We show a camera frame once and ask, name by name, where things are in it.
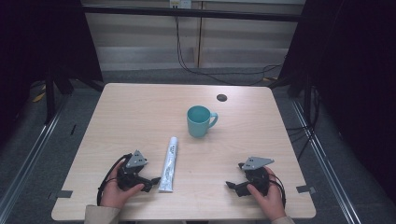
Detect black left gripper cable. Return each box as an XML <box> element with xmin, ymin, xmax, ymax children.
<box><xmin>96</xmin><ymin>153</ymin><xmax>133</xmax><ymax>207</ymax></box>

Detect metal floor rail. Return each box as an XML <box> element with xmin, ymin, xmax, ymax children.
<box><xmin>290</xmin><ymin>97</ymin><xmax>362</xmax><ymax>224</ymax></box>
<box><xmin>0</xmin><ymin>92</ymin><xmax>68</xmax><ymax>218</ymax></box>

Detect person's left hand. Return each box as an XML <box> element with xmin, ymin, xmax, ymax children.
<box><xmin>99</xmin><ymin>161</ymin><xmax>146</xmax><ymax>210</ymax></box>

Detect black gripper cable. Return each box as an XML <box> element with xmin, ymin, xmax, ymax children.
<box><xmin>266</xmin><ymin>173</ymin><xmax>287</xmax><ymax>209</ymax></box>
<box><xmin>96</xmin><ymin>153</ymin><xmax>133</xmax><ymax>207</ymax></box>

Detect teal cup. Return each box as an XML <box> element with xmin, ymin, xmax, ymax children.
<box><xmin>186</xmin><ymin>105</ymin><xmax>219</xmax><ymax>139</ymax></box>

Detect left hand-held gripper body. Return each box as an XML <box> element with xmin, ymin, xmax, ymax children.
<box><xmin>116</xmin><ymin>149</ymin><xmax>149</xmax><ymax>192</ymax></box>

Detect white wall power outlet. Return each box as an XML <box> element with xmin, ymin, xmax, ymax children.
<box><xmin>169</xmin><ymin>0</ymin><xmax>192</xmax><ymax>9</ymax></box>

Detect black horizontal bar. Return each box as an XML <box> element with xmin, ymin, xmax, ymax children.
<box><xmin>81</xmin><ymin>4</ymin><xmax>304</xmax><ymax>22</ymax></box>

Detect grey tape strip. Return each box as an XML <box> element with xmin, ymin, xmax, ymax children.
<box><xmin>55</xmin><ymin>189</ymin><xmax>74</xmax><ymax>199</ymax></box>
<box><xmin>295</xmin><ymin>185</ymin><xmax>317</xmax><ymax>194</ymax></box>

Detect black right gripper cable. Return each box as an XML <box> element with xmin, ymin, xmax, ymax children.
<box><xmin>266</xmin><ymin>173</ymin><xmax>287</xmax><ymax>209</ymax></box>

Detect white toothpaste tube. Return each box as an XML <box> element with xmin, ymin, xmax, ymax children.
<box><xmin>158</xmin><ymin>136</ymin><xmax>179</xmax><ymax>193</ymax></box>

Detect black stand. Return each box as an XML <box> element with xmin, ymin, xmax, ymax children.
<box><xmin>43</xmin><ymin>66</ymin><xmax>106</xmax><ymax>125</ymax></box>
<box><xmin>269</xmin><ymin>73</ymin><xmax>316</xmax><ymax>125</ymax></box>

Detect black curtain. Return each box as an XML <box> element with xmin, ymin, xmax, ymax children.
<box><xmin>0</xmin><ymin>0</ymin><xmax>105</xmax><ymax>147</ymax></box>
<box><xmin>278</xmin><ymin>0</ymin><xmax>396</xmax><ymax>204</ymax></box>

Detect black wall cable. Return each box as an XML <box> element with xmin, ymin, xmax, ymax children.
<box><xmin>173</xmin><ymin>7</ymin><xmax>284</xmax><ymax>87</ymax></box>

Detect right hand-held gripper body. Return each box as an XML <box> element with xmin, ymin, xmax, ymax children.
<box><xmin>237</xmin><ymin>156</ymin><xmax>276</xmax><ymax>198</ymax></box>

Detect black floor cables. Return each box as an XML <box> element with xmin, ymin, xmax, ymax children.
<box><xmin>286</xmin><ymin>88</ymin><xmax>322</xmax><ymax>161</ymax></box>

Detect person's right hand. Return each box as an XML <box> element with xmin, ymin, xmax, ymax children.
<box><xmin>247</xmin><ymin>166</ymin><xmax>288</xmax><ymax>222</ymax></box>

